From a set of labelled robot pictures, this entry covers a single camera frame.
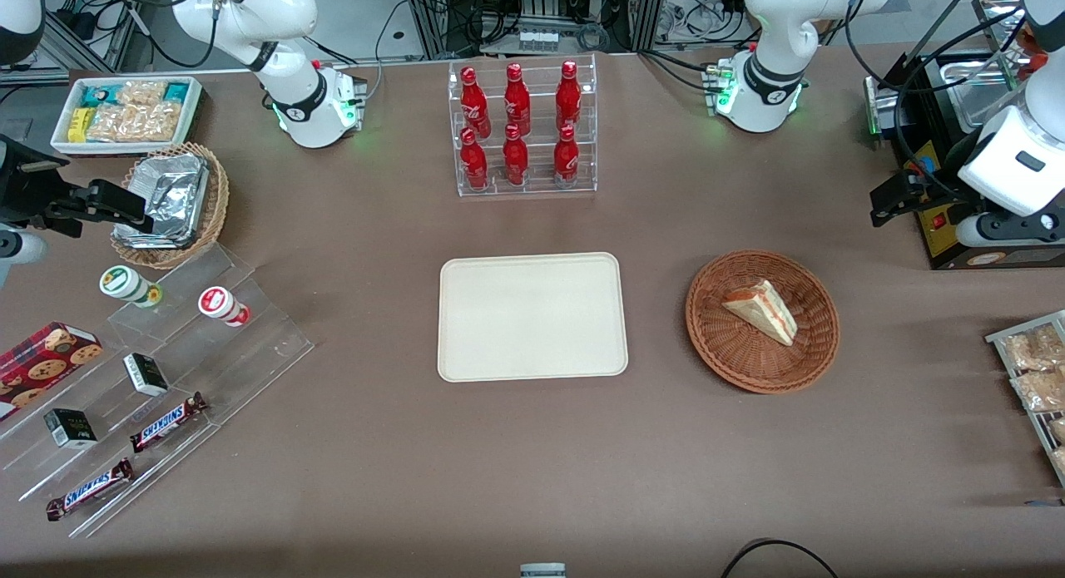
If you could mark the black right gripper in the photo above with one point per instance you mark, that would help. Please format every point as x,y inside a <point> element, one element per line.
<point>18,189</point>

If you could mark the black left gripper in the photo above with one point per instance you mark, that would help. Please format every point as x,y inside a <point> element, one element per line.
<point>937,183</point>

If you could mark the triangular sandwich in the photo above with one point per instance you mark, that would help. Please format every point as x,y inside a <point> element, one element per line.
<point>761,310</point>

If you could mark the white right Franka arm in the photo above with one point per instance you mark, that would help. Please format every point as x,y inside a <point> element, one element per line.
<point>291,87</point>

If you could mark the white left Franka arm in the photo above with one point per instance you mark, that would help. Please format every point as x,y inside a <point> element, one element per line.
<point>774,29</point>

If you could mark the light wicker basket with foil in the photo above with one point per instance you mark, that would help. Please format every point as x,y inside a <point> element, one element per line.
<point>218,195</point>

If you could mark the round brown wicker basket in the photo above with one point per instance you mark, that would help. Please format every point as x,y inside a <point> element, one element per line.
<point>732,353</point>

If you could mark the beige rectangular plastic tray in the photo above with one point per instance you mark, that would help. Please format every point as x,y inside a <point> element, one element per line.
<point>532,316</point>

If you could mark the black food warmer appliance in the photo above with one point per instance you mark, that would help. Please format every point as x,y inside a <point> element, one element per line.
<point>940,229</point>

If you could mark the aluminium foil container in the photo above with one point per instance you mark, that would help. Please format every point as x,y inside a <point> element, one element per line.
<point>146,239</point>
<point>170,191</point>

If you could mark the green lid yogurt cup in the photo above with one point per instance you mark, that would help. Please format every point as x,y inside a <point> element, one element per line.
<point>121,282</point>

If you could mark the white rectangular snack bin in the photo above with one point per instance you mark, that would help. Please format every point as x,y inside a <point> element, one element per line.
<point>58,141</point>

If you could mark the yellow snack packet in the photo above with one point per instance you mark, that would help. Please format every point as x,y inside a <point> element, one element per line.
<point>79,124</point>

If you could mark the clear large rice cracker bag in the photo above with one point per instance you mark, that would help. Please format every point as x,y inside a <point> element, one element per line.
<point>133,123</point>

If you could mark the teal snack packet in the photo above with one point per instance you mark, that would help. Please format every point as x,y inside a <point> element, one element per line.
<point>100,95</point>
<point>176,91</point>

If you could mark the clear small rice cracker bag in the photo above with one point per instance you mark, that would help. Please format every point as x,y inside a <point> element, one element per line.
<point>141,92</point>

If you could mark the steel warmer pan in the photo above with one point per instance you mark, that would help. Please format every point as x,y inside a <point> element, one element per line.
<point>978,91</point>

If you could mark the red lid yogurt cup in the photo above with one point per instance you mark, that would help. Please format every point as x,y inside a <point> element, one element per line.
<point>218,302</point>

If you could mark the red tartan cookie box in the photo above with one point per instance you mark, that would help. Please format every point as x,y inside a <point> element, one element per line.
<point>42,366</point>

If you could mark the small black drink carton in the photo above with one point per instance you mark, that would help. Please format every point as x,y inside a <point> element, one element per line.
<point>71,428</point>
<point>146,374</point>

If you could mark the clear bagged pastry snack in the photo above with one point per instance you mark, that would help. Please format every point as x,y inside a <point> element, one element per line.
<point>1032,349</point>
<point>1040,391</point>
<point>1058,430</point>

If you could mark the red sausage on skewer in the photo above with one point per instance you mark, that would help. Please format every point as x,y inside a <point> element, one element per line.
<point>1032,50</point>

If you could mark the clear acrylic stepped display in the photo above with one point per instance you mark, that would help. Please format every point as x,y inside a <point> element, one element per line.
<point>250,353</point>

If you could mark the Snickers chocolate bar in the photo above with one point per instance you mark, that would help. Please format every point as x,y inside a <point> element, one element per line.
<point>166,422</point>
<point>90,489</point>

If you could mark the red cola bottle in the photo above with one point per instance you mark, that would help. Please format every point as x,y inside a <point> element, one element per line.
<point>474,104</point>
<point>568,98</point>
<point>517,102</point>
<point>474,164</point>
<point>566,158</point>
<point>515,160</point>

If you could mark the clear acrylic bottle rack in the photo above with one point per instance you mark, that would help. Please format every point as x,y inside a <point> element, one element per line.
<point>539,158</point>

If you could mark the white power strip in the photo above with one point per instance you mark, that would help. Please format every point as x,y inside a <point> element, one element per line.
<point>537,40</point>

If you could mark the grey device at table edge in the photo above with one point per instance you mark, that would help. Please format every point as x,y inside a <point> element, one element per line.
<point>542,571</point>

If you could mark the aluminium profile frame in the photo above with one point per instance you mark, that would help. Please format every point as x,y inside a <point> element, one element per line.
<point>433,17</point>

